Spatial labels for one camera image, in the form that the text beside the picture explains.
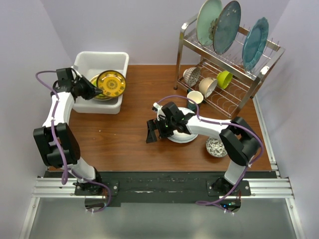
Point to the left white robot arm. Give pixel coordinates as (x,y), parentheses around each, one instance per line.
(55,141)

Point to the metal dish rack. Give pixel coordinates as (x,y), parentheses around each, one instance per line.
(244,84)

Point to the white blue-rimmed deep plate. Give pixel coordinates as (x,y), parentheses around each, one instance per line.
(179,137)

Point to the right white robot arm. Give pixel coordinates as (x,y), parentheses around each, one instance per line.
(241,143)

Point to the yellow black patterned plate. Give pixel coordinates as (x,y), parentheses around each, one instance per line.
(112,83)

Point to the lime green plate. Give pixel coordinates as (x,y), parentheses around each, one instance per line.
(93,81)

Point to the patterned bowl in rack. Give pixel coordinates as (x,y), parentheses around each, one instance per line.
(191,76)

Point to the blue-grey speckled plate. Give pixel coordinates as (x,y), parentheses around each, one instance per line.
(226,27)

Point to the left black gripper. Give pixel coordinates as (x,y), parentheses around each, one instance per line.
(92,91)

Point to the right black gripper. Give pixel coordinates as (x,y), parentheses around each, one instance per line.
(152,125)

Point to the aluminium rail frame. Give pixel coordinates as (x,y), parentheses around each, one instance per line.
(117,144)

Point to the black white patterned bowl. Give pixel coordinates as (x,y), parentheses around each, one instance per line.
(215,147)

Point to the mint green plate in rack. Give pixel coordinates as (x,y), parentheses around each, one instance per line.
(206,20)

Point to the woven bamboo plate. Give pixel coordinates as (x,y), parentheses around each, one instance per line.
(104,99)

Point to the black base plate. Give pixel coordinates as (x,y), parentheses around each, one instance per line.
(116,188)

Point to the teal scalloped plate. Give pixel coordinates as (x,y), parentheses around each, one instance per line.
(255,43)

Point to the dark green mug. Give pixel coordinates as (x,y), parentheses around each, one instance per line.
(195,98)

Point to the lime green bowl in rack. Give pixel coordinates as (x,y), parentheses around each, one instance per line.
(223,79)

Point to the cream bowl in rack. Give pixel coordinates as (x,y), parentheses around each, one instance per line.
(207,86)

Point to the white plastic bin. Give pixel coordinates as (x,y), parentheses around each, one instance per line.
(92,63)

